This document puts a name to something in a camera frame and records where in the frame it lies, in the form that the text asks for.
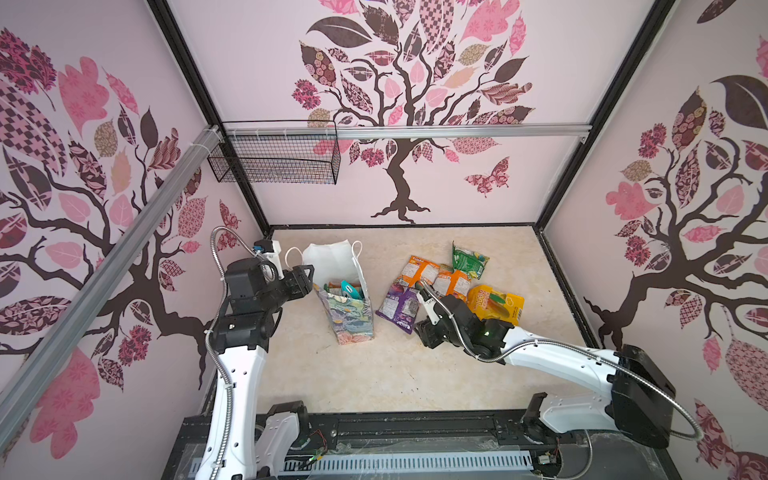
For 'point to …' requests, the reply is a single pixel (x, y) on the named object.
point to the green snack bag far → (468, 261)
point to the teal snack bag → (351, 291)
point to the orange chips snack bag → (334, 288)
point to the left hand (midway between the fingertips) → (306, 274)
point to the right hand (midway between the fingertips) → (419, 319)
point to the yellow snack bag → (490, 304)
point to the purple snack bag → (400, 304)
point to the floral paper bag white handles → (351, 320)
